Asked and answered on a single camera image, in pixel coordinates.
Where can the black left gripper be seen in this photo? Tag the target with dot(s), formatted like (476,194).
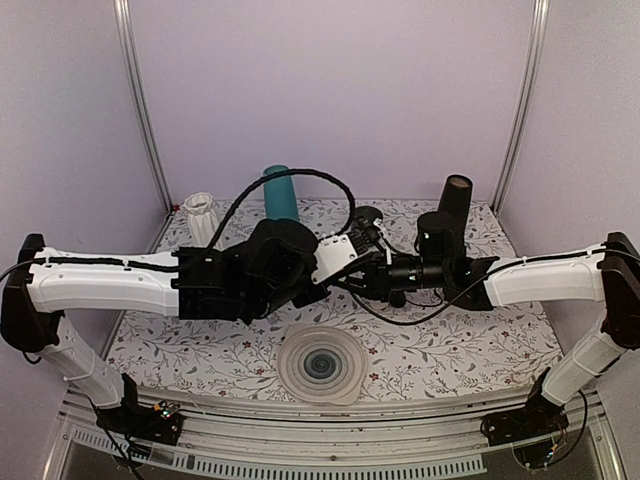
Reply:
(318,295)

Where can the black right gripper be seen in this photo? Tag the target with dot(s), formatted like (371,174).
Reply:
(375,262)

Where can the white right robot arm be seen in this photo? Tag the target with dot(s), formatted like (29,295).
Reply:
(607,273)

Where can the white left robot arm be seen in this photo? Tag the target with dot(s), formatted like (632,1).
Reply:
(46,283)

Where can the black round earbud case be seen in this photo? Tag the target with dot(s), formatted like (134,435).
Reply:
(397,299)

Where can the teal tall vase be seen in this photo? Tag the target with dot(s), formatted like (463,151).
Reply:
(280,199)

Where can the white ribbed vase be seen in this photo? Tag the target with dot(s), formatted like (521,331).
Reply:
(202,220)

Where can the swirl patterned ceramic plate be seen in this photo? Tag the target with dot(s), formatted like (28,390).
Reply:
(321,365)

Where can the black tall cylinder vase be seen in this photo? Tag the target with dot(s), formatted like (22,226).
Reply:
(456,197)

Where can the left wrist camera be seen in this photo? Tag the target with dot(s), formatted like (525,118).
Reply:
(332,255)

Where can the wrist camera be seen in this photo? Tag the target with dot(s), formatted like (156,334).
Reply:
(332,255)
(365,231)

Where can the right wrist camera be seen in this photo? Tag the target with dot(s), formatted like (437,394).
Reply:
(365,231)

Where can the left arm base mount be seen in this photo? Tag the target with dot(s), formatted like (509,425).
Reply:
(161,423)

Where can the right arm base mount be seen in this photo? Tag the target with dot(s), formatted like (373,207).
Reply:
(538,416)

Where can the left aluminium frame post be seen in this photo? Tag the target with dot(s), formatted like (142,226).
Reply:
(126,36)

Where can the aluminium frame post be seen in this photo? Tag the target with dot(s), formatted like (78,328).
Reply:
(532,63)
(126,36)

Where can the right aluminium frame post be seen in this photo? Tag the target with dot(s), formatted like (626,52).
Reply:
(532,63)

